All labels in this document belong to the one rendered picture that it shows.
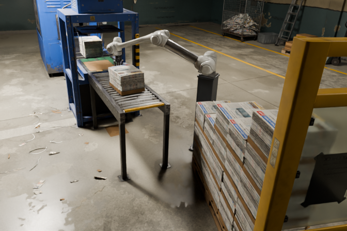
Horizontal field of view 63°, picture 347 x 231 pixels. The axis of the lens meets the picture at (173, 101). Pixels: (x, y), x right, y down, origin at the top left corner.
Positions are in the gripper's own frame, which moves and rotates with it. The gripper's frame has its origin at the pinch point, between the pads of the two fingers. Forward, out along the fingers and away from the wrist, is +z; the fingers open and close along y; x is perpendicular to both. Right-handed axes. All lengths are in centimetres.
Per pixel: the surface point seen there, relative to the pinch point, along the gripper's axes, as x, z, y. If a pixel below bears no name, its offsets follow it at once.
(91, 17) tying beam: 49, -58, -17
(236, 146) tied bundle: -196, 0, 21
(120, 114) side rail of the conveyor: -86, 15, -28
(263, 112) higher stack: -215, -36, 21
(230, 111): -170, -13, 36
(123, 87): -46.4, 4.0, -10.2
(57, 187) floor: -69, 93, -92
